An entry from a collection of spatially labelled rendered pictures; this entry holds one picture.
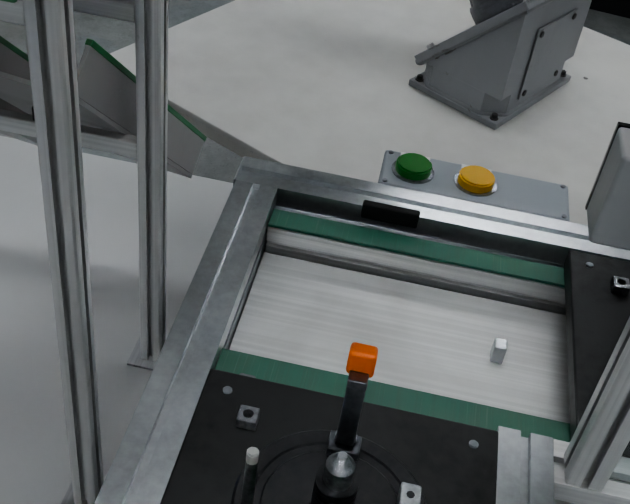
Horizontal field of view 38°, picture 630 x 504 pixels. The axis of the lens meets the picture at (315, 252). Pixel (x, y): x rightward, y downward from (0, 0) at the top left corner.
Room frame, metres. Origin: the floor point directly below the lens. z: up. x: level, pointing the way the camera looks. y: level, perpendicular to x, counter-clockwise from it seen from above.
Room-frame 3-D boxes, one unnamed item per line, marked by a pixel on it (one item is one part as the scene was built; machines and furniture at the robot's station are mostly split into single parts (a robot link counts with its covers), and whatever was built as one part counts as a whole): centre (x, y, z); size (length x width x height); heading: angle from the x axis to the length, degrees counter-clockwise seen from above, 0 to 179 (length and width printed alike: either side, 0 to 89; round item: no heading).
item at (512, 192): (0.83, -0.16, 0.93); 0.21 x 0.07 x 0.06; 85
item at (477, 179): (0.83, -0.16, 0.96); 0.04 x 0.04 x 0.02
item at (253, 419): (0.45, 0.03, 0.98); 0.02 x 0.02 x 0.01; 85
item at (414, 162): (0.84, -0.09, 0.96); 0.04 x 0.04 x 0.02
